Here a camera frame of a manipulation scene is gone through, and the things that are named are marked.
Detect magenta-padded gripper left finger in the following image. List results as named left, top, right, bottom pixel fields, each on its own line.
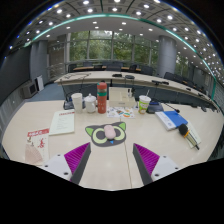
left=41, top=141, right=92, bottom=186

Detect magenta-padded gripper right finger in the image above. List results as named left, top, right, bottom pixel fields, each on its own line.
left=132, top=142, right=183, bottom=187

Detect cat-face mouse pad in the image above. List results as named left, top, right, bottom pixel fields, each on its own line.
left=84, top=121, right=128, bottom=148

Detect red and white booklet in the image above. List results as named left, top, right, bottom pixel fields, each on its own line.
left=24, top=127, right=51, bottom=167

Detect white leaflet with red header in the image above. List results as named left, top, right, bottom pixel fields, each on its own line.
left=48, top=109, right=76, bottom=137

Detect black microphone with yellow band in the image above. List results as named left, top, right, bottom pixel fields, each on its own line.
left=178, top=123, right=201, bottom=151

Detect blue and white book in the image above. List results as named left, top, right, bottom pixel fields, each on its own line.
left=154, top=110, right=189, bottom=132

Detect dark flat pouch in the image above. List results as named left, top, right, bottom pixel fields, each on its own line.
left=148, top=101, right=165, bottom=115

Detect green printed cup with straw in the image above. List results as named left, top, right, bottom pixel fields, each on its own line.
left=137, top=89, right=152, bottom=115

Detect colourful sticker sheet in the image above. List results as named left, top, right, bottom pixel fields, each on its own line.
left=106, top=106, right=137, bottom=120

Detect stack of white paper cups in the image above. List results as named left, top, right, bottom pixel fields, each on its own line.
left=70, top=92, right=84, bottom=114

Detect white lidded mug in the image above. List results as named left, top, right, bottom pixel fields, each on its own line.
left=83, top=93, right=98, bottom=114

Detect red drink bottle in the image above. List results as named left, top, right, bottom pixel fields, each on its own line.
left=96, top=81, right=109, bottom=115

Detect white cardboard box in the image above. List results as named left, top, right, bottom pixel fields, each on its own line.
left=108, top=87, right=137, bottom=109

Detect curved conference desk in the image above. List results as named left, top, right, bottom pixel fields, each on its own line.
left=53, top=69, right=216, bottom=108

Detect dark office chairs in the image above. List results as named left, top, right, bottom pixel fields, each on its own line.
left=66, top=60, right=208, bottom=96

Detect ceiling lights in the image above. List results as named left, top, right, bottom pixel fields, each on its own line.
left=8, top=0, right=224, bottom=81

